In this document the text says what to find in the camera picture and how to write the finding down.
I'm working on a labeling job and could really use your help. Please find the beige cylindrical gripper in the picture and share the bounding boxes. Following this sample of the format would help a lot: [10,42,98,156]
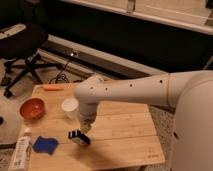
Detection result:
[78,114,94,134]

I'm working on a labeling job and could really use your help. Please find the black eraser block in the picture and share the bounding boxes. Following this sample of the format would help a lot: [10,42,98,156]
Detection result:
[68,130,90,146]

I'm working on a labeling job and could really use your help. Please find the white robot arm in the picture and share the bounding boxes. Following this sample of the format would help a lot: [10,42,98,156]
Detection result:
[74,70,213,171]

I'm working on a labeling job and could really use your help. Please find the white paper cup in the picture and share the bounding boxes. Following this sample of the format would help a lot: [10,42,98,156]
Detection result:
[61,98,78,119]

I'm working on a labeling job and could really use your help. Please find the blue sponge cloth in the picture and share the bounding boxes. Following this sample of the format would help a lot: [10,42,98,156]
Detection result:
[33,136,58,155]

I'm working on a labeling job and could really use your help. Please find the orange carrot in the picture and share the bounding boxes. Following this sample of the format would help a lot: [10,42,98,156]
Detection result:
[43,85,63,91]

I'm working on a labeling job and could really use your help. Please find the orange bowl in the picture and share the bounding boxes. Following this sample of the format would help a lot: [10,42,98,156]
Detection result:
[19,98,45,120]

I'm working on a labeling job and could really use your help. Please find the white tube bottle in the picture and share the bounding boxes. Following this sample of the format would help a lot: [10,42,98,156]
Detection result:
[11,128,31,171]

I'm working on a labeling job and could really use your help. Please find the black office chair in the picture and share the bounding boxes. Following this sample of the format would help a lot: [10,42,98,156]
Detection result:
[0,23,62,98]

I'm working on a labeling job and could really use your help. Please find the black cable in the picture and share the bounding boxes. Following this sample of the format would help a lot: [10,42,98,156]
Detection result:
[49,50,77,84]

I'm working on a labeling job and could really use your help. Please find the white baseboard rail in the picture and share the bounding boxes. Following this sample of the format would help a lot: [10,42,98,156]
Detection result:
[41,35,165,78]

